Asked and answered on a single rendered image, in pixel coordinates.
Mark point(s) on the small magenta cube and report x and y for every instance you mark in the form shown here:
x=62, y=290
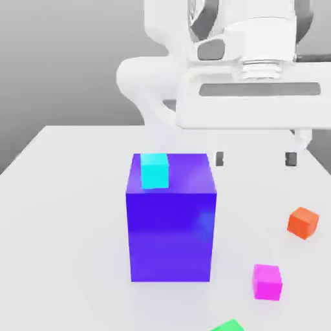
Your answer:
x=267, y=283

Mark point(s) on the large blue box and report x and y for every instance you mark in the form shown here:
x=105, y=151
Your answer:
x=170, y=238

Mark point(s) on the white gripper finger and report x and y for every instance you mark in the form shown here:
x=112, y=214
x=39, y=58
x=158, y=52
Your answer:
x=219, y=158
x=291, y=158

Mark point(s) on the small green cube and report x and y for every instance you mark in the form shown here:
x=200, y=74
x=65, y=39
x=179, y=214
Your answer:
x=228, y=326

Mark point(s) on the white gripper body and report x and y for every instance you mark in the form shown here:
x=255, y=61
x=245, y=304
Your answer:
x=248, y=113

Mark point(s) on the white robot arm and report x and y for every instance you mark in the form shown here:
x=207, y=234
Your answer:
x=155, y=25

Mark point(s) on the small orange cube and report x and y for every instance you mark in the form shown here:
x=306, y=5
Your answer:
x=302, y=223

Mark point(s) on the small cyan cube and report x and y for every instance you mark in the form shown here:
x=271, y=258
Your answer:
x=154, y=172

